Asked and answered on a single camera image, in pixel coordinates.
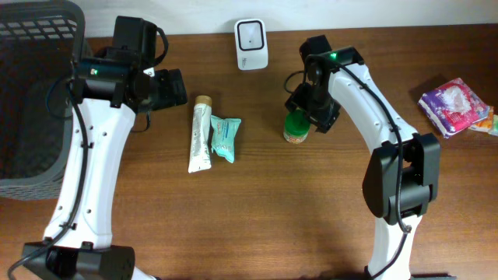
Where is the dark grey plastic basket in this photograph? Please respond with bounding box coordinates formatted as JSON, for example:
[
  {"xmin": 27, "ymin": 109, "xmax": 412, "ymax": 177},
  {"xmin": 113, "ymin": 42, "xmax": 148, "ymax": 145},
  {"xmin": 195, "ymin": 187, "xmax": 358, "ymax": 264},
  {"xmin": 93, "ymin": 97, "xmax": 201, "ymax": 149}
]
[{"xmin": 1, "ymin": 1, "xmax": 92, "ymax": 201}]

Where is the green lid jar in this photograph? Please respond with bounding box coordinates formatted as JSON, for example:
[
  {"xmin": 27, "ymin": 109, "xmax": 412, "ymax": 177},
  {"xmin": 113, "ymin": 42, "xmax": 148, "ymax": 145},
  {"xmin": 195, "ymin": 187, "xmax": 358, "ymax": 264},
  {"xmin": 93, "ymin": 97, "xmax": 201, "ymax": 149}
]
[{"xmin": 283, "ymin": 110, "xmax": 310, "ymax": 144}]

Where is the white tube with tan cap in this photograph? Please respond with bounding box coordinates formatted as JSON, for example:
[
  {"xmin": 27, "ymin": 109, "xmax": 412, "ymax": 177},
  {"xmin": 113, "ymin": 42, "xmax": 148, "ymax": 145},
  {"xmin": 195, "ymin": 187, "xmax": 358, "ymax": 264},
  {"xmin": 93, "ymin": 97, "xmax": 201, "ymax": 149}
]
[{"xmin": 188, "ymin": 95, "xmax": 212, "ymax": 173}]

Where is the green small tissue box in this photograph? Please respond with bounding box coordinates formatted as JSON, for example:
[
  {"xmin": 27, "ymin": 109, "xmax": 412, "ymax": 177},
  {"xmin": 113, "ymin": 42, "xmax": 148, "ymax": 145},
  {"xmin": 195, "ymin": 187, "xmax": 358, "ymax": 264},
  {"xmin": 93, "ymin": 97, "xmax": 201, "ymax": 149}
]
[{"xmin": 488, "ymin": 114, "xmax": 498, "ymax": 136}]

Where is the pink purple tissue pack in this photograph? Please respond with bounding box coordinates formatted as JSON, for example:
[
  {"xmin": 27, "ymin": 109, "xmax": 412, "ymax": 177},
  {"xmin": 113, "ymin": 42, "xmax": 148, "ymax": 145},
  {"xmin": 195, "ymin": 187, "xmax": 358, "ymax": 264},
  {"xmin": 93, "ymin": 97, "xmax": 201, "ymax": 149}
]
[{"xmin": 418, "ymin": 78, "xmax": 490, "ymax": 138}]

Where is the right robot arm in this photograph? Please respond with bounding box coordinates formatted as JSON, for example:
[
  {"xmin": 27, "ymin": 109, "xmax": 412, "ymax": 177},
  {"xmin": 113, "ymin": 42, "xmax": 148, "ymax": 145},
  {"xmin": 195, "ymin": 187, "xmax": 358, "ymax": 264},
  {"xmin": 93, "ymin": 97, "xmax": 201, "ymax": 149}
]
[{"xmin": 285, "ymin": 35, "xmax": 441, "ymax": 279}]

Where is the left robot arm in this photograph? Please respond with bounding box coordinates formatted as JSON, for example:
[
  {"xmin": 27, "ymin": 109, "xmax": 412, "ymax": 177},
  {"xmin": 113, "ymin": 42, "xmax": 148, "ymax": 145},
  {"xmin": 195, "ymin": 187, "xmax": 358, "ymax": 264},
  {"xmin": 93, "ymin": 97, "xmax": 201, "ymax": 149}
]
[{"xmin": 18, "ymin": 16, "xmax": 188, "ymax": 279}]

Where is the teal wet wipes pack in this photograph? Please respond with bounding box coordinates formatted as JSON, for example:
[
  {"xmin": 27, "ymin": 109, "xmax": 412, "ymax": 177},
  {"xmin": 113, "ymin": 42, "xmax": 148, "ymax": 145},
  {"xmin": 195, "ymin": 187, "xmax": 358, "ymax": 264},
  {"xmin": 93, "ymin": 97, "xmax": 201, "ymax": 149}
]
[{"xmin": 211, "ymin": 115, "xmax": 241, "ymax": 163}]

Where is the orange small tissue box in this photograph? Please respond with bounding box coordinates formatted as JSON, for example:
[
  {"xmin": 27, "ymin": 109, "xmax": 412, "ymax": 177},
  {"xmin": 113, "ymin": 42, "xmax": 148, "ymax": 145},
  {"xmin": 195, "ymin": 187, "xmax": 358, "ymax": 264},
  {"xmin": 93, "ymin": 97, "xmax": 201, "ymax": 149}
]
[{"xmin": 470, "ymin": 107, "xmax": 494, "ymax": 133}]

